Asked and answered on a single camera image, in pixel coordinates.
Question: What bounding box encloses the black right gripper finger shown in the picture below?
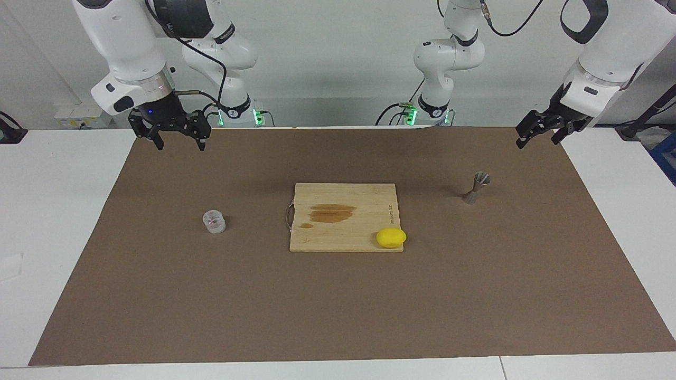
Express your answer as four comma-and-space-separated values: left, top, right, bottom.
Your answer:
183, 110, 212, 152
128, 113, 165, 151

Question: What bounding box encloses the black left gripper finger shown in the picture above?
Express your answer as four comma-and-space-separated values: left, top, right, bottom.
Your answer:
552, 122, 585, 146
516, 111, 553, 150

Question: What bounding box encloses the metal jigger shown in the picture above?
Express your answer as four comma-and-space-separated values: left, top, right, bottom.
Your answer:
462, 172, 492, 205

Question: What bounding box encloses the clear glass cup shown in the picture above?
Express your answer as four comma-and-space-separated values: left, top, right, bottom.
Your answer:
203, 210, 227, 234

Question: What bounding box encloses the black tripod stand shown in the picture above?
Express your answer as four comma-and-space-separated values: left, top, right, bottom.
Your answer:
615, 84, 676, 140

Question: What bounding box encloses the wooden cutting board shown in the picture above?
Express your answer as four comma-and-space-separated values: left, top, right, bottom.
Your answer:
285, 183, 405, 253

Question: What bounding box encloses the yellow lemon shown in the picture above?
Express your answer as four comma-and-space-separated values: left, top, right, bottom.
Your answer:
376, 228, 408, 249

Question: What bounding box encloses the white tape patch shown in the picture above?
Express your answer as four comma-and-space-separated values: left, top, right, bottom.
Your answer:
0, 253, 24, 282

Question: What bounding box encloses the brown table mat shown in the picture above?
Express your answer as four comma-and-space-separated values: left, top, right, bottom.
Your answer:
27, 126, 676, 366

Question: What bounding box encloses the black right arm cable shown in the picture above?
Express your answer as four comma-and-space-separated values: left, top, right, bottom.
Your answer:
144, 0, 229, 114

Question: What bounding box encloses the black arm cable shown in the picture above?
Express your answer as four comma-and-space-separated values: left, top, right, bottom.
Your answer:
436, 0, 546, 37
144, 0, 229, 114

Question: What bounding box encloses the white wall socket box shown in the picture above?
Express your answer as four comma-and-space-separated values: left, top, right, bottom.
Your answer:
54, 103, 112, 129

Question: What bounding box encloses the black base cable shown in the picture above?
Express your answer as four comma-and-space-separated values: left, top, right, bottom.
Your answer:
375, 79, 426, 126
203, 103, 276, 128

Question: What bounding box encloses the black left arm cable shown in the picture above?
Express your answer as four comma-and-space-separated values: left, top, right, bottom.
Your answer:
436, 0, 546, 37

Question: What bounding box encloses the black clamp mount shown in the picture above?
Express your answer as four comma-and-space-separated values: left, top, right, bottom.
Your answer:
0, 112, 28, 144

